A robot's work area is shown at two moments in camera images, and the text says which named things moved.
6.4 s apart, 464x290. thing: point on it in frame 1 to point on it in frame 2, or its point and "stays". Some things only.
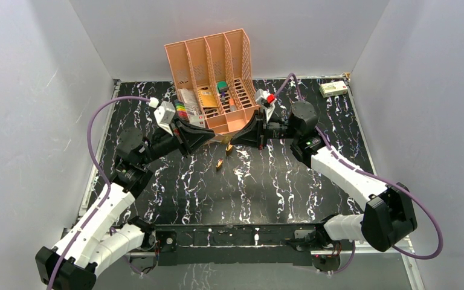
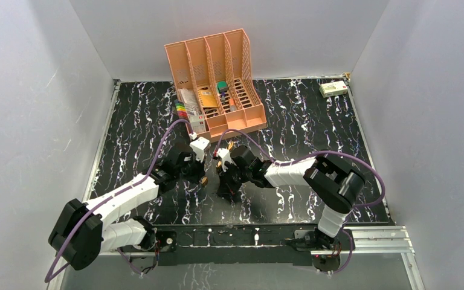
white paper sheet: (188, 96) stays
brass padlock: (226, 139) to (203, 180)
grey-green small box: (197, 119) stays
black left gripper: (181, 136) to (196, 170)
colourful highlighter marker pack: (181, 109) stays
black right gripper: (255, 134) to (226, 186)
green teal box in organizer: (222, 86) stays
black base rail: (255, 244) stays
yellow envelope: (206, 98) stays
